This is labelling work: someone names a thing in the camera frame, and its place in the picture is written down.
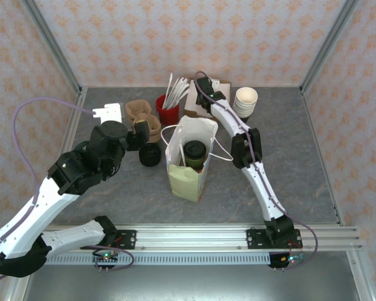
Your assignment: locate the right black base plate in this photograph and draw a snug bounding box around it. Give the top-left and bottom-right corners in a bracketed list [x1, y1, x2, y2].
[246, 228, 270, 250]

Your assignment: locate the white paper cup stack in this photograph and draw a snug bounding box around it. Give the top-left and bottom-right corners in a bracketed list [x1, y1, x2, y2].
[233, 98, 257, 119]

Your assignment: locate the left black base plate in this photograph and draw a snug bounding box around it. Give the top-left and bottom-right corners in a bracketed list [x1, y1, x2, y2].
[112, 230, 137, 250]

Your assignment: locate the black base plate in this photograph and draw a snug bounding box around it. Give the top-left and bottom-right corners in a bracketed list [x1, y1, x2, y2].
[246, 228, 270, 250]
[112, 230, 137, 250]

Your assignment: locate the aluminium mounting rail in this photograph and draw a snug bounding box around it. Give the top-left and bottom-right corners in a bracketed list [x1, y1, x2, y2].
[46, 223, 363, 251]

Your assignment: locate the aluminium table edge rail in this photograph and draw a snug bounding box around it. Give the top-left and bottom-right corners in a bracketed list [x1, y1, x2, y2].
[3, 87, 88, 301]
[299, 87, 376, 301]

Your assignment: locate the slotted grey cable duct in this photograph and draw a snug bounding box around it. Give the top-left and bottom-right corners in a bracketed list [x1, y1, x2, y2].
[45, 253, 272, 267]

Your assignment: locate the red straw holder cup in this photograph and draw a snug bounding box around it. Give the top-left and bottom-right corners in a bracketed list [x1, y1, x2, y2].
[155, 93, 180, 125]

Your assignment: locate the circuit board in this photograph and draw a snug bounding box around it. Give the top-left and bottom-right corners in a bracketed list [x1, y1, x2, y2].
[268, 250, 308, 270]
[92, 250, 120, 270]

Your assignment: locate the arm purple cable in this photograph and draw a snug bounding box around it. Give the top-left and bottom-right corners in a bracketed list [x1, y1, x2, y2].
[0, 96, 135, 282]
[194, 70, 319, 271]

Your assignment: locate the white paper takeout bag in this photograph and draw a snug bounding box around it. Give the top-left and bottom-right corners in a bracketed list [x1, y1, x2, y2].
[160, 115, 234, 203]

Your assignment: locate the black plastic cup lid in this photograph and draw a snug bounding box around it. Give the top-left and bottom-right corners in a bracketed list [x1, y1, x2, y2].
[183, 140, 207, 159]

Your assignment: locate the grey metal panel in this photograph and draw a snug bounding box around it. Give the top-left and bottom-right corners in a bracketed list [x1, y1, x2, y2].
[21, 263, 364, 301]

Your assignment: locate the aluminium frame post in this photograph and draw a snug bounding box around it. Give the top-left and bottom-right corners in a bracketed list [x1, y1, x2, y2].
[299, 0, 363, 95]
[20, 0, 84, 95]

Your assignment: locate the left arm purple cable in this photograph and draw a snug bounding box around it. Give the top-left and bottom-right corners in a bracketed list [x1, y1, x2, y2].
[0, 96, 135, 282]

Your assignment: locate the left circuit board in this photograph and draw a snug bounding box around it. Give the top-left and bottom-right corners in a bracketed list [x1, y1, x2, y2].
[92, 250, 120, 270]

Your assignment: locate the right circuit board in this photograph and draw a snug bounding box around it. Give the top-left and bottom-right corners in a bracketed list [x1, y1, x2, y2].
[268, 250, 308, 270]

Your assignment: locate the stack of black cup lids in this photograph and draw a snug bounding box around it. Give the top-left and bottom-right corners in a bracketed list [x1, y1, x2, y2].
[138, 142, 162, 167]

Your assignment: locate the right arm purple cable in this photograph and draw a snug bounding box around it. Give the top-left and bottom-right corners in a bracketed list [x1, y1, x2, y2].
[194, 70, 319, 271]

